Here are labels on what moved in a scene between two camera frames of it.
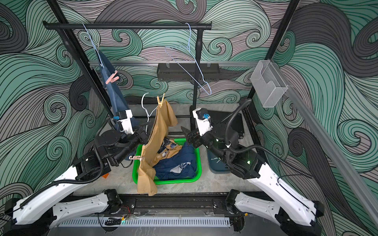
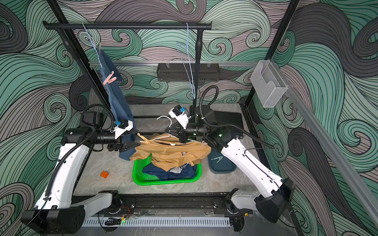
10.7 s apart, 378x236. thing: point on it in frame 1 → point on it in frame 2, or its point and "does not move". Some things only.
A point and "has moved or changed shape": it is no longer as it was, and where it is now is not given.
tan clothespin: (160, 103) has moved or changed shape
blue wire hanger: (93, 44) does not move
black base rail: (174, 204) does not move
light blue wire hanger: (195, 60) has moved or changed shape
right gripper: (193, 135) → (182, 134)
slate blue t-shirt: (115, 94) does not move
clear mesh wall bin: (267, 83) does not move
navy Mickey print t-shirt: (182, 164) does not move
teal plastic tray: (215, 163) does not move
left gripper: (141, 136) → (126, 145)
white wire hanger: (147, 114) → (169, 127)
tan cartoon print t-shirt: (157, 147) → (166, 154)
